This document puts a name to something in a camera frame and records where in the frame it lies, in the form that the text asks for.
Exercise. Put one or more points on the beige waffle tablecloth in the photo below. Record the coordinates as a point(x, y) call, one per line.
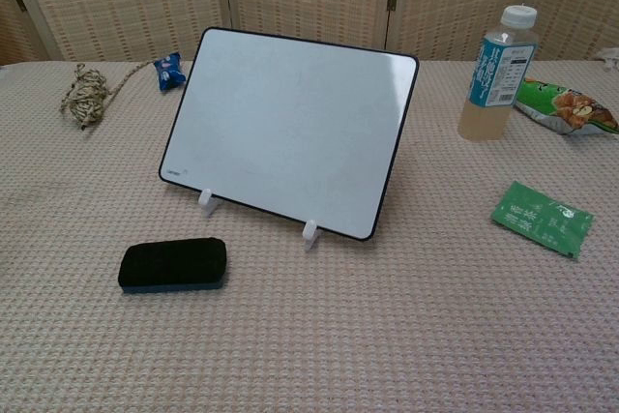
point(309, 311)

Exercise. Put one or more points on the crumpled white wrapper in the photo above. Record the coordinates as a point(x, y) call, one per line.
point(610, 57)

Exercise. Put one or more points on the black board eraser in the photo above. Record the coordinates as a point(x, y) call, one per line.
point(171, 260)

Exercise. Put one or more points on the green tea sachet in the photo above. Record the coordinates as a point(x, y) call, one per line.
point(541, 219)

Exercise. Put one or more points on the green snack bag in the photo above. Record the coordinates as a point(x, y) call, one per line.
point(570, 108)

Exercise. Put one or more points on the white board with black frame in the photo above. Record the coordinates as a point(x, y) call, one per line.
point(290, 127)

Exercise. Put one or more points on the blue cookie packet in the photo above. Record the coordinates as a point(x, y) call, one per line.
point(168, 72)

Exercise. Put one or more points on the clear drink bottle white cap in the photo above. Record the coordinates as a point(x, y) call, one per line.
point(498, 79)

